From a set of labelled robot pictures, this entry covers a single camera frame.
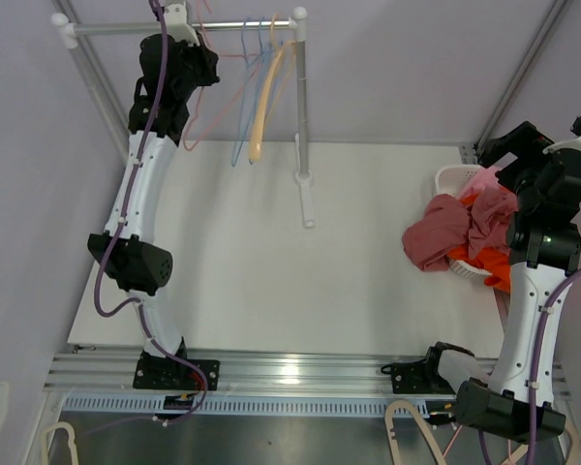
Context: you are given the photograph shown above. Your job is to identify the light pink t shirt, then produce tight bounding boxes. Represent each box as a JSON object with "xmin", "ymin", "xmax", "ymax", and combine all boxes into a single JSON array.
[{"xmin": 469, "ymin": 167, "xmax": 501, "ymax": 195}]

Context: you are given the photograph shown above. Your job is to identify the beige plastic hanger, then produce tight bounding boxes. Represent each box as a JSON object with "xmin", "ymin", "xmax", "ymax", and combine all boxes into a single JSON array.
[
  {"xmin": 248, "ymin": 41, "xmax": 295, "ymax": 163},
  {"xmin": 269, "ymin": 13, "xmax": 279, "ymax": 52}
]

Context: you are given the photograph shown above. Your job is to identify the pink plastic hanger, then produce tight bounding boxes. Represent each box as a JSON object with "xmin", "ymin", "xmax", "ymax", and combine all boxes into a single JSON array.
[{"xmin": 182, "ymin": 0, "xmax": 260, "ymax": 152}]

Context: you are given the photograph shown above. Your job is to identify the salmon pink t shirt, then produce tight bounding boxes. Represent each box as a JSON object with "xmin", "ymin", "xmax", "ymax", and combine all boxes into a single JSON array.
[{"xmin": 401, "ymin": 187, "xmax": 520, "ymax": 273}]

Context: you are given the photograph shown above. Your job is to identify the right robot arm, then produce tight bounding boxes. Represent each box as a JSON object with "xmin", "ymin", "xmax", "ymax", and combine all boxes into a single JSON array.
[{"xmin": 421, "ymin": 116, "xmax": 581, "ymax": 445}]

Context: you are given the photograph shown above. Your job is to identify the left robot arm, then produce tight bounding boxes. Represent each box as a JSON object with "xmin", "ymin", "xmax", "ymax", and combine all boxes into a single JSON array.
[{"xmin": 87, "ymin": 34, "xmax": 219, "ymax": 388}]

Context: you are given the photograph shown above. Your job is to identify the beige hanger bottom centre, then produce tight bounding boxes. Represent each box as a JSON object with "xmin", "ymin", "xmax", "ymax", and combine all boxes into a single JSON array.
[{"xmin": 382, "ymin": 399, "xmax": 447, "ymax": 465}]

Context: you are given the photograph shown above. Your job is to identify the beige hanger bottom right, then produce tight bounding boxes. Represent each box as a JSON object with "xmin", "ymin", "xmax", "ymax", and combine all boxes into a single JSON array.
[{"xmin": 501, "ymin": 421, "xmax": 581, "ymax": 465}]

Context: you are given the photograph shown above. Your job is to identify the beige hanger bottom left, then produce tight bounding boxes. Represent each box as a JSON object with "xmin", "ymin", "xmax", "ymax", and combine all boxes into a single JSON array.
[{"xmin": 39, "ymin": 420, "xmax": 80, "ymax": 465}]

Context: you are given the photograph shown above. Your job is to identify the white plastic laundry basket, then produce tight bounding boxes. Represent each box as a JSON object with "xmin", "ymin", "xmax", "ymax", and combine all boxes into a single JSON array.
[{"xmin": 434, "ymin": 165, "xmax": 490, "ymax": 281}]

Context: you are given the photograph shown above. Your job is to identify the silver clothes rack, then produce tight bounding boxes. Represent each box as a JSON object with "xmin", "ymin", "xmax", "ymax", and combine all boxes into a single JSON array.
[{"xmin": 50, "ymin": 1, "xmax": 316, "ymax": 229}]

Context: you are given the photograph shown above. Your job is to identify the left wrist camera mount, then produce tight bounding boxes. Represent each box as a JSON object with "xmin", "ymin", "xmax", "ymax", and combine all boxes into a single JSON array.
[{"xmin": 164, "ymin": 0, "xmax": 200, "ymax": 47}]

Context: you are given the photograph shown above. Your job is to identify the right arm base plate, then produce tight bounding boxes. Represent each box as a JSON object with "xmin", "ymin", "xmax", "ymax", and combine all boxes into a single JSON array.
[{"xmin": 381, "ymin": 359, "xmax": 454, "ymax": 395}]

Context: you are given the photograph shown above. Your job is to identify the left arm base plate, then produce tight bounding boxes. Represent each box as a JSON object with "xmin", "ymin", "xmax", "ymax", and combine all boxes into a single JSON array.
[{"xmin": 133, "ymin": 353, "xmax": 220, "ymax": 391}]

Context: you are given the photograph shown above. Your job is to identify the aluminium mounting rail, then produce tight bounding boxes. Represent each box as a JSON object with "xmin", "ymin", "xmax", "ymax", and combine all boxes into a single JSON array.
[{"xmin": 43, "ymin": 344, "xmax": 570, "ymax": 418}]

